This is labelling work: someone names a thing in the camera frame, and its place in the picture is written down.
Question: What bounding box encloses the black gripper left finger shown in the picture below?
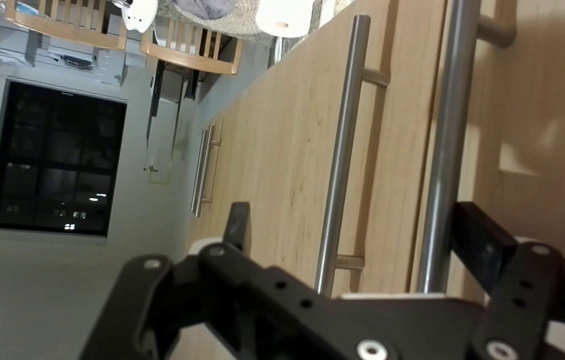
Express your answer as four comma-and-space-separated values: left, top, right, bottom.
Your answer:
223, 202, 249, 249

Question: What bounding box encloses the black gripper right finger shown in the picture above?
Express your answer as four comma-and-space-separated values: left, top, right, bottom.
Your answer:
450, 202, 516, 291

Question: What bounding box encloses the steel cupboard door handle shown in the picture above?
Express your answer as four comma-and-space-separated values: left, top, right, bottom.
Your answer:
414, 0, 514, 293

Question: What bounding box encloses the wooden cupboard door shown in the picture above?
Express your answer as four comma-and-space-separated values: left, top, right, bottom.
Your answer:
412, 0, 565, 293

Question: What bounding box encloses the right neighbour cupboard door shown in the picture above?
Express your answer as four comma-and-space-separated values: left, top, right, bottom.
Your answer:
187, 0, 448, 297

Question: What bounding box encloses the dark window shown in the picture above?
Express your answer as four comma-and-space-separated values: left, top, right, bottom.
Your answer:
0, 79, 125, 236

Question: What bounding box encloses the wooden chair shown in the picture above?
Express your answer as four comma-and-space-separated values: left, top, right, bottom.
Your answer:
139, 16, 243, 75
3, 0, 125, 50

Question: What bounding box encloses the white paper towel roll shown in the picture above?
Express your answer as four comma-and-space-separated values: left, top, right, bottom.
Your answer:
255, 0, 313, 37

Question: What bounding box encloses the steel neighbour door handle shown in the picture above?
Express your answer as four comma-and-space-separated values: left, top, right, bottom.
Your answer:
315, 14, 388, 295

